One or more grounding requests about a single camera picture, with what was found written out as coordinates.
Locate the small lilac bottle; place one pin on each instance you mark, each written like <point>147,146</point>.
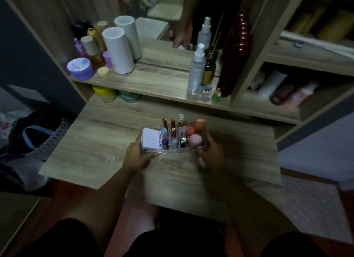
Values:
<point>107,58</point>

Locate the pink bottle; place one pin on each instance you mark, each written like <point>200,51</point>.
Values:
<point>301,94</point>

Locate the grey rug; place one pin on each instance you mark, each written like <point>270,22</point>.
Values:
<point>312,207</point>

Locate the tall white cylinder container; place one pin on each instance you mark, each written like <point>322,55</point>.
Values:
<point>119,50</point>

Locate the person's left thumb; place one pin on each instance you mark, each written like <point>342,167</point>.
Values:
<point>137,142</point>

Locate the white cosmetic box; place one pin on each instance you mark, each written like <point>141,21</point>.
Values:
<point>150,139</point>

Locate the green jar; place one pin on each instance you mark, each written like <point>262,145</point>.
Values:
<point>129,96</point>

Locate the wooden vanity shelf unit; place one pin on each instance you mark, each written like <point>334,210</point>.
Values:
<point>166,82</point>

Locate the purple cream jar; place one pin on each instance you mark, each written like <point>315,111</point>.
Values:
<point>80,68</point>

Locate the clear glass roll-on bottle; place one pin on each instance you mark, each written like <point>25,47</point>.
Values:
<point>181,119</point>

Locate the maroon bottle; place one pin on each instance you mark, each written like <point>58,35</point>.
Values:
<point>282,94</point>

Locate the small green figurine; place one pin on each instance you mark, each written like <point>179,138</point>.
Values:
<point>217,95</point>

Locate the clear acrylic cosmetics organizer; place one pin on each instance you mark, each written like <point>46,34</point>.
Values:
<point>177,151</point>

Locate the red-capped cosmetic tube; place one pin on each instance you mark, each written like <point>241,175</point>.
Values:
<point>190,130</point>

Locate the person's right hand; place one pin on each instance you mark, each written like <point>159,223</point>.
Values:
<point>213,160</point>

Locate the small yellow round cap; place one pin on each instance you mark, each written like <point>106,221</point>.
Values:
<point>103,71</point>

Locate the small blue figurine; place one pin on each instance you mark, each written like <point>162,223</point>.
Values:
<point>206,91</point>

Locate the pink makeup sponge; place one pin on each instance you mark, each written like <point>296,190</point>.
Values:
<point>195,140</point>

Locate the yellow rolled items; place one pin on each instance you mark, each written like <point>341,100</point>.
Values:
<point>332,25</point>

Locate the person's right forearm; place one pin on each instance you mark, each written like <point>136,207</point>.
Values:
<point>249,207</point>

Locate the amber bottle with white cap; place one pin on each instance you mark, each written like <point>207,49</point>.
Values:
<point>94,54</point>

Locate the person's black shorts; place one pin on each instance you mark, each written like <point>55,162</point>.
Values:
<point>177,237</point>

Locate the yellow jar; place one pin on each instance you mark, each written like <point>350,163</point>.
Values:
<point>105,94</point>

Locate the purple pump bottle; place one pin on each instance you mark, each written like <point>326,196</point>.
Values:
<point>78,47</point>

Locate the white plastic bag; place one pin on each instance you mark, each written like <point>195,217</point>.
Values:
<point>25,171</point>

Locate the orange cosmetic tube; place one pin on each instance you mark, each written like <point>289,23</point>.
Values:
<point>200,126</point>

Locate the white rolled item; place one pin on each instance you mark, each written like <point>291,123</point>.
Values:
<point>272,83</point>

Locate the small pale blue tube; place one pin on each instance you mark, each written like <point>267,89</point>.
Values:
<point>174,143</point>

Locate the clear spray bottle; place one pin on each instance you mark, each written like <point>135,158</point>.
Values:
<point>195,71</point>

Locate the person's left forearm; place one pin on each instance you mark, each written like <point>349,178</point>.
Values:
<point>103,204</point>

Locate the dark red ribbed bottle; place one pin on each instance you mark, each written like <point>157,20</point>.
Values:
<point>236,54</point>

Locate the person's right thumb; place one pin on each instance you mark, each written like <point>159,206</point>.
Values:
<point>199,152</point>

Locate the amber reed diffuser bottle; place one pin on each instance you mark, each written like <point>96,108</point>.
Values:
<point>208,71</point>

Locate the small silver black cosmetic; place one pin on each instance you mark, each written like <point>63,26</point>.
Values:
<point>183,143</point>

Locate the blue lip balm stick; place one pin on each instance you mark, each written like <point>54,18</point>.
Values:
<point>164,137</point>

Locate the wall mirror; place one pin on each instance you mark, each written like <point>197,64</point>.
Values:
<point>163,43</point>

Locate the person's left hand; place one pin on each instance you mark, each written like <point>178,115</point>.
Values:
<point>135,158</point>

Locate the red lipstick tube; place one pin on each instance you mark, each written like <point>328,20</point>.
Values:
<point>164,124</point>
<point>173,126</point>

